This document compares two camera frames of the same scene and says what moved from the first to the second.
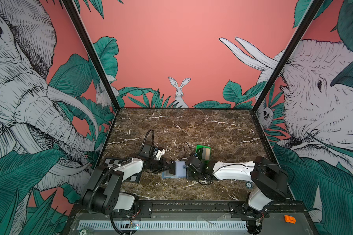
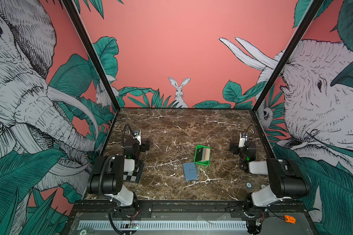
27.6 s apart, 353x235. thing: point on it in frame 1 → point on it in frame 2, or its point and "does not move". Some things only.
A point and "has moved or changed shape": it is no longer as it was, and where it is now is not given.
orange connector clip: (289, 219) does not move
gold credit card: (207, 154) does not move
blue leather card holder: (180, 171) has moved or changed shape
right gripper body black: (190, 175) → (239, 151)
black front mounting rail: (279, 209) does not move
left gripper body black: (156, 165) → (141, 148)
